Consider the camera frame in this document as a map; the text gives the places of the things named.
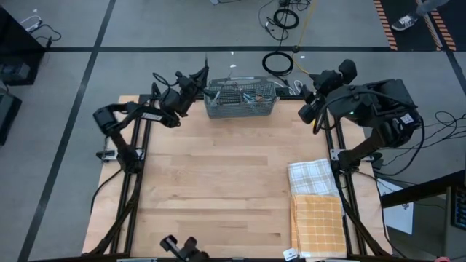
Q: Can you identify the small black cable coil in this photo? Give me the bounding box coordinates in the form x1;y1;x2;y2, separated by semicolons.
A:
272;7;300;30

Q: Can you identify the black cable bundle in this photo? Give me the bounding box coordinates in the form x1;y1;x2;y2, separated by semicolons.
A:
374;111;466;168

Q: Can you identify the grey plastic cutlery basket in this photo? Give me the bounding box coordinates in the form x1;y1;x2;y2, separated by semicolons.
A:
202;76;277;119

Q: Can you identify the person's leg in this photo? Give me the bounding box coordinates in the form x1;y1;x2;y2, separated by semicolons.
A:
414;0;451;16

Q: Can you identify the yellow cable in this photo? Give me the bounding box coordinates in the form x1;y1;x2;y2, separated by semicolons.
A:
292;0;320;96

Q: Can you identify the large black cable coil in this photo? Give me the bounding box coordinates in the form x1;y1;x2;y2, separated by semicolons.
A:
261;51;295;77

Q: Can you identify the black aluminium table frame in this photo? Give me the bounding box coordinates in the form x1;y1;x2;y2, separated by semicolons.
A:
84;82;393;262

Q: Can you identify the black workstation desk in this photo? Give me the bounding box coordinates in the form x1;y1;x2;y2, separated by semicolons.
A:
380;170;466;262

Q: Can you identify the black computer case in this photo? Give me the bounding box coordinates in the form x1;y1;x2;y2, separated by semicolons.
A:
0;7;47;56

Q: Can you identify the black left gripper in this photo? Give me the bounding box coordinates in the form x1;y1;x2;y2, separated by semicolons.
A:
176;66;212;110

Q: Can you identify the black floor box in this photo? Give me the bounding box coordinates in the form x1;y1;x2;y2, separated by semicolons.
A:
0;87;23;146

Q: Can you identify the person's shoe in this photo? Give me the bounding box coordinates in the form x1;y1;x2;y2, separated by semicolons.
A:
391;12;419;32

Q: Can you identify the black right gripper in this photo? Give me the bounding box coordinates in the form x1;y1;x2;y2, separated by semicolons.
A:
298;59;358;125

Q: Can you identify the white cable bundle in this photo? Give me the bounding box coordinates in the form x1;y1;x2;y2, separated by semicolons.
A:
271;78;305;96

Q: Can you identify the orange checked dish towel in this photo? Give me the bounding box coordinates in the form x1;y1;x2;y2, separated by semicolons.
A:
290;194;348;259

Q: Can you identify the white checked dish towel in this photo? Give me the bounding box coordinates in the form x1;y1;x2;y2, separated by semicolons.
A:
288;158;341;197

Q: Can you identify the glass-panel computer case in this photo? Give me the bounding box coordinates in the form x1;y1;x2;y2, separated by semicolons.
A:
0;54;39;87

